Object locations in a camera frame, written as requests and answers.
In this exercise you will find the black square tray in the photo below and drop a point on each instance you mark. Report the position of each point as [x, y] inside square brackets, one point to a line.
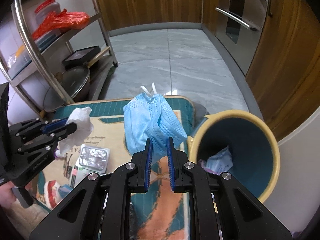
[81, 57]

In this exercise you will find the person's left hand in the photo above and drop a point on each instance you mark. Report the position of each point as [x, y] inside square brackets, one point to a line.
[7, 197]

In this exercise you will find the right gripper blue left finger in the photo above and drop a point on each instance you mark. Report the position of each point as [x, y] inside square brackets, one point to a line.
[148, 164]

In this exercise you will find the white tissue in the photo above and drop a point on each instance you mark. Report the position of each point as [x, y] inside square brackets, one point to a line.
[84, 127]

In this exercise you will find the stainless steel shelf rack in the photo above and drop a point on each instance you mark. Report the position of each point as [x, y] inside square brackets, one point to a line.
[40, 66]

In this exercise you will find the purple bottle white cap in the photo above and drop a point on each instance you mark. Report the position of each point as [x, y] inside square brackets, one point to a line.
[57, 154]

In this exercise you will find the red-lidded plastic jar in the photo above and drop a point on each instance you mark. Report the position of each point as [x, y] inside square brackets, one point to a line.
[45, 8]

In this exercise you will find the blue face mask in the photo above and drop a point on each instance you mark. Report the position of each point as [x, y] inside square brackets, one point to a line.
[149, 116]

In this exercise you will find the silver foil blister pack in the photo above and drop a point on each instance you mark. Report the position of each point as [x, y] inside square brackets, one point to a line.
[94, 158]

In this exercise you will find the red floral paper cup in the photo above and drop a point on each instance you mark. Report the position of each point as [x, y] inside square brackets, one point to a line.
[54, 193]

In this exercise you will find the teal yellow-rimmed trash bin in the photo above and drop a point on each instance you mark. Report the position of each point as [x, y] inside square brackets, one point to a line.
[253, 147]

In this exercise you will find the wooden kitchen cabinets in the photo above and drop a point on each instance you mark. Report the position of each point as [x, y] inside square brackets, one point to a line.
[282, 83]

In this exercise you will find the white blue snack bag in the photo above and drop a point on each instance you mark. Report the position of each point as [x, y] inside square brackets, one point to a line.
[218, 163]

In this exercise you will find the teal beige patterned mat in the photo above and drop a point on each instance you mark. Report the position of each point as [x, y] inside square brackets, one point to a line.
[99, 208]

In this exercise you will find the stainless built-in oven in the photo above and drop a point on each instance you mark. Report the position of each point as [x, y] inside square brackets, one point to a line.
[239, 27]

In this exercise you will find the glass pan lid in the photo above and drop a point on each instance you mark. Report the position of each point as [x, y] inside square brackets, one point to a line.
[75, 82]

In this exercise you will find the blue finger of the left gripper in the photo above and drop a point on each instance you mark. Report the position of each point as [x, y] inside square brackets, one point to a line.
[50, 127]

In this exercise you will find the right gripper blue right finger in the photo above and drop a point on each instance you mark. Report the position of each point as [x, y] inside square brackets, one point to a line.
[170, 147]

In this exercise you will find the red plastic bag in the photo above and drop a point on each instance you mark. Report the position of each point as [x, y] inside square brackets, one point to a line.
[64, 20]

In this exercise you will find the white green medicine box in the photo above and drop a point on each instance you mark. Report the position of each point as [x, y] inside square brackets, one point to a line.
[78, 173]

